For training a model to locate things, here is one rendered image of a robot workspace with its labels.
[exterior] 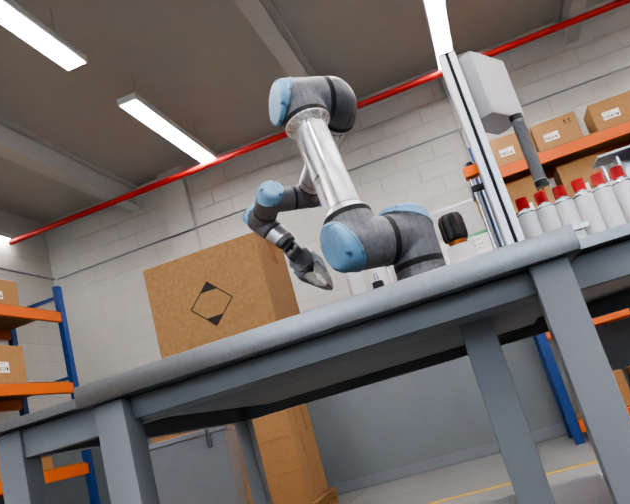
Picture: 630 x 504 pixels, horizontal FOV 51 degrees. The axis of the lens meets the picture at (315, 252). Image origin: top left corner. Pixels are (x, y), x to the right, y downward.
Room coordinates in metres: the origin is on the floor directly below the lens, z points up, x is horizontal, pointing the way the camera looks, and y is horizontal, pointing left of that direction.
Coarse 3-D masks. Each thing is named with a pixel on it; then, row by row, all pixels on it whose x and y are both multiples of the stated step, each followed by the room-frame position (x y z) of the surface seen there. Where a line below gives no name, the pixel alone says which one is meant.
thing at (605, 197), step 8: (592, 176) 1.74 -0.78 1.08; (600, 176) 1.73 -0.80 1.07; (600, 184) 1.73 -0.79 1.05; (608, 184) 1.73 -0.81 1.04; (600, 192) 1.72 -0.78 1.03; (608, 192) 1.72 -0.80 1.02; (600, 200) 1.73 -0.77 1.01; (608, 200) 1.72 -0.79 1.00; (616, 200) 1.72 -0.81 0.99; (600, 208) 1.74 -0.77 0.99; (608, 208) 1.72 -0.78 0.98; (616, 208) 1.72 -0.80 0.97; (608, 216) 1.73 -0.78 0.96; (616, 216) 1.72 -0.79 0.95; (608, 224) 1.74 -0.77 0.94; (616, 224) 1.72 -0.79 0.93
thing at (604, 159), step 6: (618, 150) 1.77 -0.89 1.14; (624, 150) 1.78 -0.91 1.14; (600, 156) 1.78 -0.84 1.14; (606, 156) 1.79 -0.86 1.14; (612, 156) 1.80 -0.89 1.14; (618, 156) 1.82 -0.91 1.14; (624, 156) 1.84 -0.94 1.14; (594, 162) 1.83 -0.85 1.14; (600, 162) 1.83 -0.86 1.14; (606, 162) 1.85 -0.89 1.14; (594, 168) 1.88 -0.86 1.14
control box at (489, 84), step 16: (464, 64) 1.62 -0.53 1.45; (480, 64) 1.62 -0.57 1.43; (496, 64) 1.69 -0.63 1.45; (480, 80) 1.60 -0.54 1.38; (496, 80) 1.66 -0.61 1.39; (480, 96) 1.61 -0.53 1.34; (496, 96) 1.64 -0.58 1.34; (512, 96) 1.70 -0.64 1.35; (480, 112) 1.63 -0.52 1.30; (496, 112) 1.62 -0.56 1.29; (512, 112) 1.68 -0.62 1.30; (496, 128) 1.73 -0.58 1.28
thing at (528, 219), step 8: (520, 200) 1.76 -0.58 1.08; (520, 208) 1.77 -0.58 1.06; (528, 208) 1.76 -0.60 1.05; (520, 216) 1.76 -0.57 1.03; (528, 216) 1.75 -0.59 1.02; (536, 216) 1.76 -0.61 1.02; (520, 224) 1.78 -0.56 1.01; (528, 224) 1.75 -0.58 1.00; (536, 224) 1.75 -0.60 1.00; (528, 232) 1.76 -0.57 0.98; (536, 232) 1.75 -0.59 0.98
